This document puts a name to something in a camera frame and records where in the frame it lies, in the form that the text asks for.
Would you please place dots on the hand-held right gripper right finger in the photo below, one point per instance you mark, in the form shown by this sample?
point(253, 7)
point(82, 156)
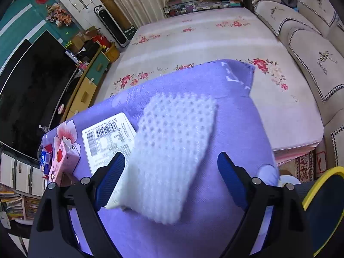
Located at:
point(229, 174)

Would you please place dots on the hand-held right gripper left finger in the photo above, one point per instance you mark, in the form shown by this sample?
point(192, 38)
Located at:
point(111, 174)

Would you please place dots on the white barcode box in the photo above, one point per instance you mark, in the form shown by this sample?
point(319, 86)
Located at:
point(107, 139)

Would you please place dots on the pink strawberry carton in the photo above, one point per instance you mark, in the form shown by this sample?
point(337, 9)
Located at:
point(63, 161)

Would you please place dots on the white foam net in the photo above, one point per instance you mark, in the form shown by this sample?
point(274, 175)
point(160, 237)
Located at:
point(172, 150)

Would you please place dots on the black yellow-rimmed trash bin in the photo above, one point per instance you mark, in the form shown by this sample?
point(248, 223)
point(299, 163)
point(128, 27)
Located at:
point(330, 215)

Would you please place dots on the purple floral tablecloth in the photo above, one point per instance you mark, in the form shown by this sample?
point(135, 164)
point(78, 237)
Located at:
point(228, 129)

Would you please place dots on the white round lid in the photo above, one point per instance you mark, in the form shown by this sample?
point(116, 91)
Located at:
point(289, 180)

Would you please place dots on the small blue box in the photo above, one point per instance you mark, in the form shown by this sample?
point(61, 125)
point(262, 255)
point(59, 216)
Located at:
point(45, 161)

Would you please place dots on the patterned floor rug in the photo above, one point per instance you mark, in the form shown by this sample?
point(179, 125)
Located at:
point(303, 166)

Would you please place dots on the clear water bottle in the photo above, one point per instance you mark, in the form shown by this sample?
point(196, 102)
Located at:
point(43, 128)

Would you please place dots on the pink round container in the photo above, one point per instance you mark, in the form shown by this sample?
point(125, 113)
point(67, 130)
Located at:
point(61, 108)

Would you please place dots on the white drawer cabinet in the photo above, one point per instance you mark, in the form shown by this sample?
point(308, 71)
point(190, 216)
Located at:
point(21, 172)

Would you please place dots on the pile of books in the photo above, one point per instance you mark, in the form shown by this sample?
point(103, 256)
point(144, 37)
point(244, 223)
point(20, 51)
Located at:
point(16, 204)

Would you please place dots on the large black television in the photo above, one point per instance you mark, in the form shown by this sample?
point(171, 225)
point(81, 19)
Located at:
point(32, 91)

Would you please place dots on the yellow plastic bucket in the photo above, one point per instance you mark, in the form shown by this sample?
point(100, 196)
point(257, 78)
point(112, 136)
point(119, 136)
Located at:
point(113, 52)

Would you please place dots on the black long box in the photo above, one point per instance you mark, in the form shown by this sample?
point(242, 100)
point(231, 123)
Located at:
point(72, 55)

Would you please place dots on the white floral mattress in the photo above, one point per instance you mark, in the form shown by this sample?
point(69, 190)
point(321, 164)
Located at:
point(215, 45)

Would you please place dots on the open cardboard box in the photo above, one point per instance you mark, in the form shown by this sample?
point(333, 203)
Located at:
point(83, 36)

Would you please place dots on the black tower fan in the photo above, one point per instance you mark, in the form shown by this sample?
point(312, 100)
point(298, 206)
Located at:
point(115, 24)

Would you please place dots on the beige sofa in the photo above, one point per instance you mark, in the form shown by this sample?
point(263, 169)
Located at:
point(303, 37)

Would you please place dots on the artificial flower bunch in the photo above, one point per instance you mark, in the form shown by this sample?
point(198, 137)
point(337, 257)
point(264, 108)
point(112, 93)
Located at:
point(59, 14)

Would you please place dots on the glass coffee table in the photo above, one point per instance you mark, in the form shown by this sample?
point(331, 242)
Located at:
point(201, 5)

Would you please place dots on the white standing air conditioner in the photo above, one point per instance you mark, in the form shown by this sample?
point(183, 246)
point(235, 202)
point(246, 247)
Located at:
point(78, 5)

